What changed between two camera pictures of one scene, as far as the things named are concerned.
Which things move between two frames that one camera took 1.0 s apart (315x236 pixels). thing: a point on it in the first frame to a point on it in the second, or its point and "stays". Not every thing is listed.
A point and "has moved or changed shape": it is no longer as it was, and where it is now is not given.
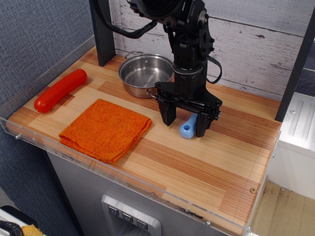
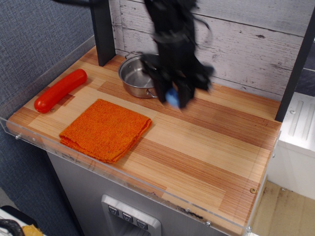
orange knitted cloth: (105, 131) stays
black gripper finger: (203, 122) to (186, 93)
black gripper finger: (168, 110) to (162, 84)
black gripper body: (189, 92) to (179, 59)
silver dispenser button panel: (122, 219) stays
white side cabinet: (293, 166) stays
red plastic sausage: (42, 103) stays
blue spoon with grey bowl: (187, 130) has moved or changed shape
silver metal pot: (139, 72) stays
